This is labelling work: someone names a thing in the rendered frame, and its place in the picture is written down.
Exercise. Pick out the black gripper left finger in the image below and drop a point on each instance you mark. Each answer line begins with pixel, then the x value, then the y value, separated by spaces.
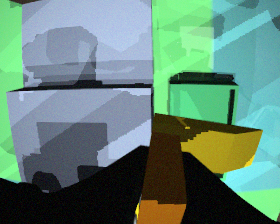
pixel 109 196

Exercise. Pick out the green tray floor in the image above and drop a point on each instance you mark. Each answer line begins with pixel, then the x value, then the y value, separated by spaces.
pixel 207 104

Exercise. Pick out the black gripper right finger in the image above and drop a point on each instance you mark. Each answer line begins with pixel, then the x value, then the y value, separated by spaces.
pixel 210 201

